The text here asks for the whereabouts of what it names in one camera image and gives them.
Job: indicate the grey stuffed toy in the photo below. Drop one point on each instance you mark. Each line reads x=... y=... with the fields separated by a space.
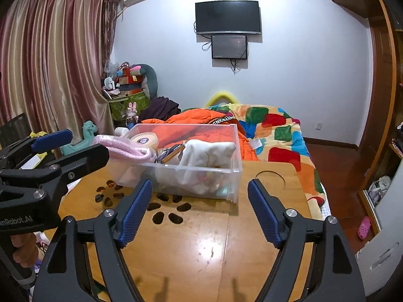
x=149 y=84

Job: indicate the orange puffer jacket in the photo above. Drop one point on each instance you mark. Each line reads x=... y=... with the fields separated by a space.
x=212 y=117

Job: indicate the black chair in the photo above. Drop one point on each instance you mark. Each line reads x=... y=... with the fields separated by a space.
x=15 y=130

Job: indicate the cream jar purple label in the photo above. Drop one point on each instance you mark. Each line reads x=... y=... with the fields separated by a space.
x=147 y=139

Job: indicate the white cup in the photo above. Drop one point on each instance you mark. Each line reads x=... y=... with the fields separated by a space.
x=121 y=131

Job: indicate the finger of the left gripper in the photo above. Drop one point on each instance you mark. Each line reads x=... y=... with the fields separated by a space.
x=75 y=163
x=18 y=153

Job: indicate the pink croc shoe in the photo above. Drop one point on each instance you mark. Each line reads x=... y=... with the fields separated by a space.
x=364 y=228

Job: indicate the white drawstring cloth bag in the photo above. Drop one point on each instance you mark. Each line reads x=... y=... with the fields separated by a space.
x=186 y=167

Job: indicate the clear plastic storage box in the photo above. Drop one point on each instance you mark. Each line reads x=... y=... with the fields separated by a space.
x=171 y=136

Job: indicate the pink bunny figurine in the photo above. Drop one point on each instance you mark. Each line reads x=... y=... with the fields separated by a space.
x=131 y=115

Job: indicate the small wall monitor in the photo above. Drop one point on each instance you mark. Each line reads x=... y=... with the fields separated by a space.
x=227 y=46

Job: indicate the yellow cloth on chair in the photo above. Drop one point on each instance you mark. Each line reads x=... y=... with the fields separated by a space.
x=37 y=145

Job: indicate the yellow foam headboard arch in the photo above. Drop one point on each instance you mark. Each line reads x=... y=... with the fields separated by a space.
x=221 y=97

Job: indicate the person left hand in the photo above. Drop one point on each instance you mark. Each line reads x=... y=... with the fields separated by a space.
x=26 y=253

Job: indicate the wooden wardrobe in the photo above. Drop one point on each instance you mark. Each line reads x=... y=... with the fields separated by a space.
x=384 y=81

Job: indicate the striped pink curtain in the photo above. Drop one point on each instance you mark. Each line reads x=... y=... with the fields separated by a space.
x=53 y=58

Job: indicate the pink knitted cloth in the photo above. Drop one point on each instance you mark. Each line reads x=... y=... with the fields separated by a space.
x=121 y=148

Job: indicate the colourful patchwork blanket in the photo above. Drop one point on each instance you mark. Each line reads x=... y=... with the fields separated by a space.
x=276 y=137

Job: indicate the green patterned storage box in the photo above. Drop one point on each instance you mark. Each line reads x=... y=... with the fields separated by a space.
x=119 y=106

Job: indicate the dark purple garment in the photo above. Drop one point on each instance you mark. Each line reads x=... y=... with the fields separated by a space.
x=161 y=108

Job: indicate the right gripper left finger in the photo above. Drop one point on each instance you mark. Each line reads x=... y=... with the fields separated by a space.
x=65 y=274

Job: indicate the black wall television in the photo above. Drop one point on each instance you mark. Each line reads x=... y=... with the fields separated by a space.
x=227 y=16

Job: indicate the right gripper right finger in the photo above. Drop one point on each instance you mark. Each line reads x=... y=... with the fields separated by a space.
x=333 y=273

